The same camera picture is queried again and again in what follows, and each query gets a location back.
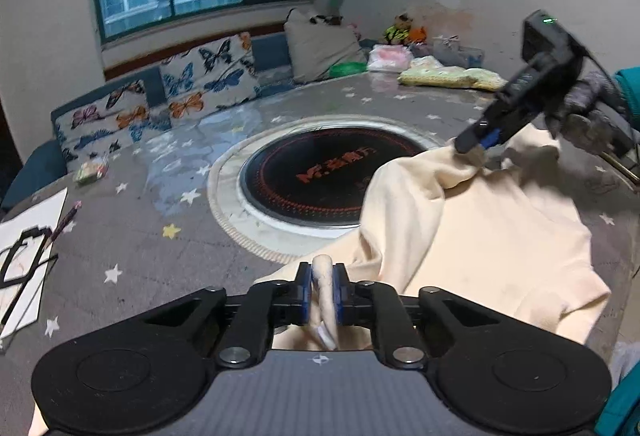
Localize white paper sheet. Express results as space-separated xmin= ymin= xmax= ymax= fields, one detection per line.
xmin=0 ymin=187 xmax=68 ymax=342

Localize clear plastic bag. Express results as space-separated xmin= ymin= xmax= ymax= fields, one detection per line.
xmin=432 ymin=36 xmax=485 ymax=67

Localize black round induction cooktop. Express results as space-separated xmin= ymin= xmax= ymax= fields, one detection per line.
xmin=239 ymin=127 xmax=431 ymax=227

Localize black glasses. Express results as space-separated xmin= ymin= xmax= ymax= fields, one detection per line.
xmin=0 ymin=226 xmax=60 ymax=289

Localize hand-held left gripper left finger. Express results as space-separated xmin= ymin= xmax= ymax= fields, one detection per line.
xmin=135 ymin=261 xmax=314 ymax=369

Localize orange and yellow plush toy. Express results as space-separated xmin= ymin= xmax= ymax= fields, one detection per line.
xmin=384 ymin=14 xmax=427 ymax=44

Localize person's right hand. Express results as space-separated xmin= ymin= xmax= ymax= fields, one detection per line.
xmin=545 ymin=70 xmax=633 ymax=157

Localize pink patterned pen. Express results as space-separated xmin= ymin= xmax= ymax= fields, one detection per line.
xmin=47 ymin=201 xmax=82 ymax=244

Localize blue sofa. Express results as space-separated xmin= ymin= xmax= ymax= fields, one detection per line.
xmin=0 ymin=34 xmax=301 ymax=212

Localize yellow-green knitted cloth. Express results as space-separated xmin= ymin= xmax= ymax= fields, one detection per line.
xmin=398 ymin=65 xmax=507 ymax=91

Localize person's teal jacket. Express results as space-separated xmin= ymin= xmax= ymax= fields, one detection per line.
xmin=595 ymin=383 xmax=640 ymax=436

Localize small colourful packet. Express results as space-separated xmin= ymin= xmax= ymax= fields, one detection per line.
xmin=74 ymin=156 xmax=110 ymax=184

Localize grey star print tablecloth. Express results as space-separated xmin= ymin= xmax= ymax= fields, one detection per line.
xmin=0 ymin=71 xmax=640 ymax=436

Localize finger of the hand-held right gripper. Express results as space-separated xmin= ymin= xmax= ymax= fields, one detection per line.
xmin=479 ymin=115 xmax=522 ymax=152
xmin=452 ymin=113 xmax=493 ymax=155

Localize grey pillow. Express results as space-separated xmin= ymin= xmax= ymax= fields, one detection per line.
xmin=284 ymin=9 xmax=368 ymax=84

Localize pink plastic bag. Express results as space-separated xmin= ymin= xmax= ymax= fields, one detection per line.
xmin=367 ymin=44 xmax=414 ymax=72

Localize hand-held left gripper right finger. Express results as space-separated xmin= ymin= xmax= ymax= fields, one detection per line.
xmin=332 ymin=263 xmax=503 ymax=369

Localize person's right forearm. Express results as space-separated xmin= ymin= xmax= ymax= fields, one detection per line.
xmin=612 ymin=65 xmax=640 ymax=117

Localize white cooktop surround ring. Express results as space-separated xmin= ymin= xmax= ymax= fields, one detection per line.
xmin=206 ymin=113 xmax=453 ymax=263

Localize butterfly print cushion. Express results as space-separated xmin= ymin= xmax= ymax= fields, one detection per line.
xmin=52 ymin=80 xmax=173 ymax=164
xmin=160 ymin=32 xmax=261 ymax=117

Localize green bowl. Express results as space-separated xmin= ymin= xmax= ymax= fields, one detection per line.
xmin=329 ymin=61 xmax=368 ymax=78

